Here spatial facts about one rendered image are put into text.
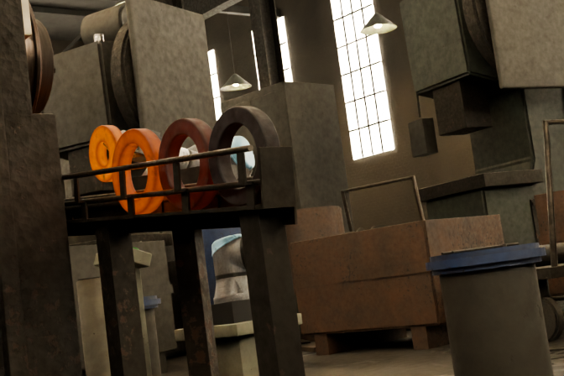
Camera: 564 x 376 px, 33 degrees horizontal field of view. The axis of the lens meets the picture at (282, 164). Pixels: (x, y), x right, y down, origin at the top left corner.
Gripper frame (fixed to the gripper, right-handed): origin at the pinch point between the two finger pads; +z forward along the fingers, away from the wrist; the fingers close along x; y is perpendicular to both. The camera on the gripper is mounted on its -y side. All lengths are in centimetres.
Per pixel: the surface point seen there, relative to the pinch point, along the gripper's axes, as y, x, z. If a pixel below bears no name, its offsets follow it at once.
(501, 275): -26, 73, -79
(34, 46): 20.4, 1.5, 25.8
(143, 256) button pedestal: -14, -76, -59
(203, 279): -35.3, 28.5, -17.8
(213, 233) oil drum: 46, -268, -215
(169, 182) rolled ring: -24, 65, 17
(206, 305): -41, 29, -20
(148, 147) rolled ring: -16, 59, 20
